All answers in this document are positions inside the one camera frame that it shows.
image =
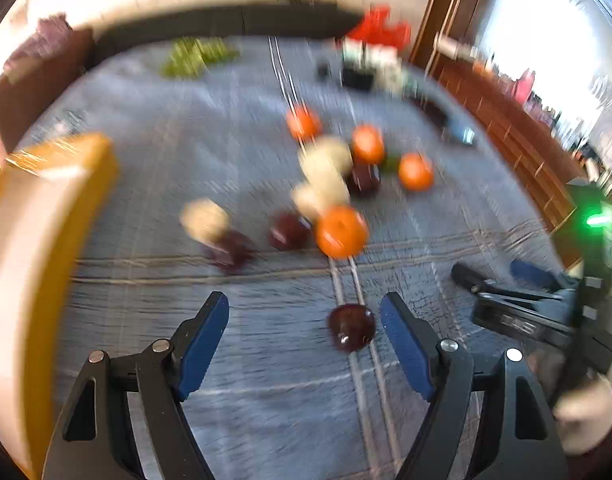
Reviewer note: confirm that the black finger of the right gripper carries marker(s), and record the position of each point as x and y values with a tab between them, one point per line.
477	283

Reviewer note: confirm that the small black clip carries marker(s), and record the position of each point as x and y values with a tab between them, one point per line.
323	70

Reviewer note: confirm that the black smartphone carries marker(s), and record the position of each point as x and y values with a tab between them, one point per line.
449	129

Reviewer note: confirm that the wooden cabinet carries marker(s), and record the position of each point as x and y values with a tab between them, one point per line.
526	145

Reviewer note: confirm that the right hand white glove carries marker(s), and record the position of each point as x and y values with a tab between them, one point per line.
584	416

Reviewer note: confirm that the red plastic bag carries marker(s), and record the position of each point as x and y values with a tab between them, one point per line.
376	28

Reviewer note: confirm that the black sofa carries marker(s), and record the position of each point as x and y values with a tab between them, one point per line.
310	19

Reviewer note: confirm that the yellow rimmed cardboard box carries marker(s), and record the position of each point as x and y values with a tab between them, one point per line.
50	194

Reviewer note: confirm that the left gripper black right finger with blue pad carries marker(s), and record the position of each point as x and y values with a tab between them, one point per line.
516	437

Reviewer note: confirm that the brown armchair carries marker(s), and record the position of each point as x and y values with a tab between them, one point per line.
36	85

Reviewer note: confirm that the white crumpled packaging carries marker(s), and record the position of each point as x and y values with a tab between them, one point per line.
392	77

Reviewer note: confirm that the green leafy vegetable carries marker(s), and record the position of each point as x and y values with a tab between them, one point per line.
190	57

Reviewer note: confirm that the purple cloth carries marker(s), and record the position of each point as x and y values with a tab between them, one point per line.
49	38

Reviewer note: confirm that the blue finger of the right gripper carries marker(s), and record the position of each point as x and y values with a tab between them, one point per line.
534	275

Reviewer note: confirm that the orange mandarin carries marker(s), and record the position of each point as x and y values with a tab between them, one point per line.
415	172
341	232
368	144
303	124

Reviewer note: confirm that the black cup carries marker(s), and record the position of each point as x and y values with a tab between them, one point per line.
357	79

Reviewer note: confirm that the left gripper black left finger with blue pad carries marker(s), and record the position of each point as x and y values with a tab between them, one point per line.
93	438

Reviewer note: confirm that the beige potato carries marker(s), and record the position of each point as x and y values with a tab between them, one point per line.
329	186
308	201
326	153
204	221

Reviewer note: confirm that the green leaf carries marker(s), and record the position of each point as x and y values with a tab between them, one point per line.
390	163

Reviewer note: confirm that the blue plaid bed cover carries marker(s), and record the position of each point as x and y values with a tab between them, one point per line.
211	197

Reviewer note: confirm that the dark red plum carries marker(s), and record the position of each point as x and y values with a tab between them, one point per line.
231	251
352	327
364	180
289	231

